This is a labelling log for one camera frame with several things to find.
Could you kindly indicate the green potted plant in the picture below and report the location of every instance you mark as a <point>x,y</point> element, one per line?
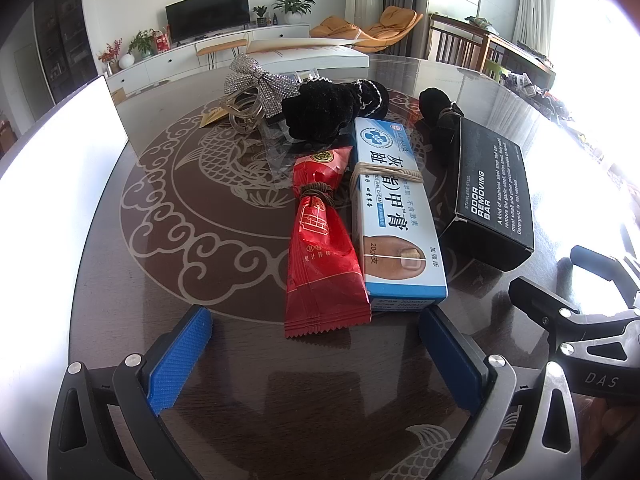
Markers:
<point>294,10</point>
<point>143,43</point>

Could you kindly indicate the green potted plant left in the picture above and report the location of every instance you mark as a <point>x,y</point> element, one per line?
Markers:
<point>143,43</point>

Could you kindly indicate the blue white ointment box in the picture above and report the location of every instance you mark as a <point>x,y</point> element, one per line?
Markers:
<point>392,224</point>

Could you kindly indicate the black velvet pouch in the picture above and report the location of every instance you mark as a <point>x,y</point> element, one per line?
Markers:
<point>439,122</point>

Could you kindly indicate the gold cosmetic tube clear cap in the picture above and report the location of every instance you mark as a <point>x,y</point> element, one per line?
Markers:
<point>215,115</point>

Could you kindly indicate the orange rocking lounge chair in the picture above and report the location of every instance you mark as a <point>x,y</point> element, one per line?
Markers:
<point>393,25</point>

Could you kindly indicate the red flower vase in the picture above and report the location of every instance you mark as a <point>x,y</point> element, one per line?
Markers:
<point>109,57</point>

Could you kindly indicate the black flat screen television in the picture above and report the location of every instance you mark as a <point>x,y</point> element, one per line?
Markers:
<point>189,19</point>

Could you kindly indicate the white flat box lid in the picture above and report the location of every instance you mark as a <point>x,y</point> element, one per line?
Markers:
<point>288,55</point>

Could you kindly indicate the green potted plant right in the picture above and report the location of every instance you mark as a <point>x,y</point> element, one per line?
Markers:
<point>294,10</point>

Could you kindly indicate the white tv cabinet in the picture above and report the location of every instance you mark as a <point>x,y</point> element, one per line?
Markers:
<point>182,61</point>

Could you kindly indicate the large white cardboard box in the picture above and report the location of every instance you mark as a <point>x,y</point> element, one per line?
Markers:
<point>52,181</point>

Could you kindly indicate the black glass display cabinet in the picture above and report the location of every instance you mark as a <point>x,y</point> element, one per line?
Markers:
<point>63,46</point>

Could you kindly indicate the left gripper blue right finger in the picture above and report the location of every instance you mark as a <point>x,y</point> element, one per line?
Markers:
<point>480,384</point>

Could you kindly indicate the black velvet scrunchie with trim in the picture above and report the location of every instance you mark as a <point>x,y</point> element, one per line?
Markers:
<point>323,108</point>

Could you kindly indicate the dark wooden chair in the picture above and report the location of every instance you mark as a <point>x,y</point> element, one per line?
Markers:
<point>457,43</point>

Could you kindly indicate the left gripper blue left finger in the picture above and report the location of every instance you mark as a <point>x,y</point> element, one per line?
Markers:
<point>146,384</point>

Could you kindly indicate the small wooden bench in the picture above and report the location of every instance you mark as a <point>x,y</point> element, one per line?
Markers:
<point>211,52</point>

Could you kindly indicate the phone case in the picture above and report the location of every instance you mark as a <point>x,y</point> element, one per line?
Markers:
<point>281,149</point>

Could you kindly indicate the rhinestone bow hair clip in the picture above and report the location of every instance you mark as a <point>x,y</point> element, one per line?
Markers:
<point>253,95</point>

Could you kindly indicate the red snack packet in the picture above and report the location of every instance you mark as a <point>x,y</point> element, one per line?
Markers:
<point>325,289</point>

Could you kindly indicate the black odor removing bar box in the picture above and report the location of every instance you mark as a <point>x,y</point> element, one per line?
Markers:
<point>486,207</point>

